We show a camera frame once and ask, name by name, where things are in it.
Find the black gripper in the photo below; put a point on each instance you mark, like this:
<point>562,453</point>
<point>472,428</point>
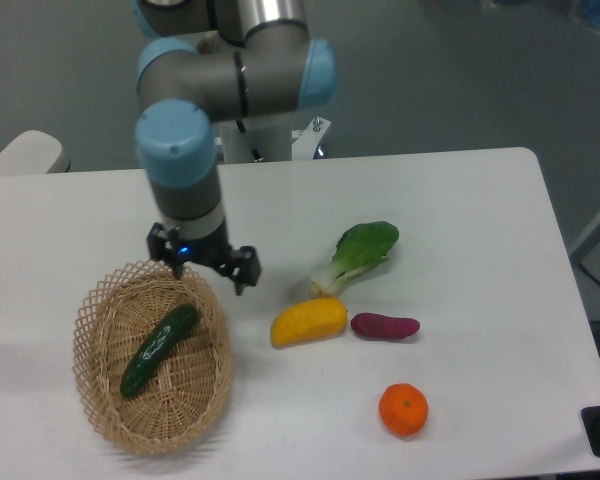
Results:
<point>169,246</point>

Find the dark green cucumber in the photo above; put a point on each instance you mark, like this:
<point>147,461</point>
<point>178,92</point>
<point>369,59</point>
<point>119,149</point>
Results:
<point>174,327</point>

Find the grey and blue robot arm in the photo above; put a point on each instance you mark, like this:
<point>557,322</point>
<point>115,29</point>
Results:
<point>212,62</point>

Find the woven wicker basket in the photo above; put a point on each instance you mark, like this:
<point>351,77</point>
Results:
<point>187,392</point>

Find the yellow mango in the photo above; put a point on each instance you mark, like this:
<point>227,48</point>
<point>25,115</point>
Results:
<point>308,321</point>

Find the green bok choy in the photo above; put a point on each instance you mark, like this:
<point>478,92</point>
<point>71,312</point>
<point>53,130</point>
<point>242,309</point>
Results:
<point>361,248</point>

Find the purple sweet potato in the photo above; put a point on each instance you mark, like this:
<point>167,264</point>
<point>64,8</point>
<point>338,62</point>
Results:
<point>382,327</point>

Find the white chair armrest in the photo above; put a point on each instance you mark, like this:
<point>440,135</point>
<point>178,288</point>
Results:
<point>34,153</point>

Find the orange tangerine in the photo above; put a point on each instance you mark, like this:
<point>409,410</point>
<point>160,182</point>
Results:
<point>403,409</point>

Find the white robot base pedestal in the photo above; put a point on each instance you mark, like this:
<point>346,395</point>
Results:
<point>269,139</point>

